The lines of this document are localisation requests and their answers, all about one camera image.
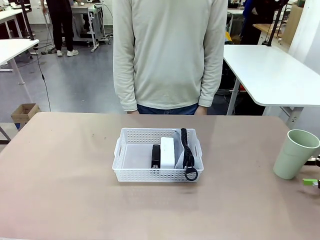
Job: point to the white background desk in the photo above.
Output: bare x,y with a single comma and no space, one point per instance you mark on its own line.
10,15

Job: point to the brown cardboard panel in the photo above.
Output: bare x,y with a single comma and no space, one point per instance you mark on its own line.
292,22

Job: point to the large white table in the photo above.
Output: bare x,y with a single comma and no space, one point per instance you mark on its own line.
270,72

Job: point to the beige sweater torso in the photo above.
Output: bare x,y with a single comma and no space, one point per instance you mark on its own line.
170,50

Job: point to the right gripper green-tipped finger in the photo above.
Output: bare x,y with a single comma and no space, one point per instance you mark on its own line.
314,161
310,182

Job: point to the black slanted stand pole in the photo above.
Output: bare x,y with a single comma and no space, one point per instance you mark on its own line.
275,22

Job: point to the person's right forearm beige sleeve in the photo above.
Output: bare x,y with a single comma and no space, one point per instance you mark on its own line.
122,82

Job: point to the person's left forearm beige sleeve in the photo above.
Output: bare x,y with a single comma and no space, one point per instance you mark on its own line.
212,80

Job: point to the person's left hand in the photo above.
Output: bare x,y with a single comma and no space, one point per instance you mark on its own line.
203,111

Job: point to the open cardboard box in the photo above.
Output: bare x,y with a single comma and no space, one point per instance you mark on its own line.
25,112

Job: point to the white power strip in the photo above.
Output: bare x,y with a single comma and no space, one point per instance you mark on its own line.
167,152

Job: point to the small white table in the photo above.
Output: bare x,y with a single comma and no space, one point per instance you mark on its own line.
12,50

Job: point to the pale green plastic cup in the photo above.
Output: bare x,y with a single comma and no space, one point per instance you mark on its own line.
292,155

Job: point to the bystander in dark blue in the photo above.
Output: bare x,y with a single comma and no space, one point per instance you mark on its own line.
257,20

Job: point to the black vertical pole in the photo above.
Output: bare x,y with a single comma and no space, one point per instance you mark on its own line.
26,20

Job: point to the bystander in black clothes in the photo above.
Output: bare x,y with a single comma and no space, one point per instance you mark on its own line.
62,25

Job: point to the blue jeans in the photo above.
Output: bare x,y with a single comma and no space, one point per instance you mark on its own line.
167,110

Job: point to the grey workbench desk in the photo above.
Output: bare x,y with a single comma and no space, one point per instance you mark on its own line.
87,22

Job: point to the black stapler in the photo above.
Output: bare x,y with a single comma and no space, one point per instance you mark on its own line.
155,156

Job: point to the person's right hand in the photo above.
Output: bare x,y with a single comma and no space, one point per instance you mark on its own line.
132,112

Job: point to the wooden top table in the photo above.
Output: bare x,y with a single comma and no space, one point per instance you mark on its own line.
265,28

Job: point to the white perforated plastic basket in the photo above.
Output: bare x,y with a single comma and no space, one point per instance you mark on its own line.
140,173

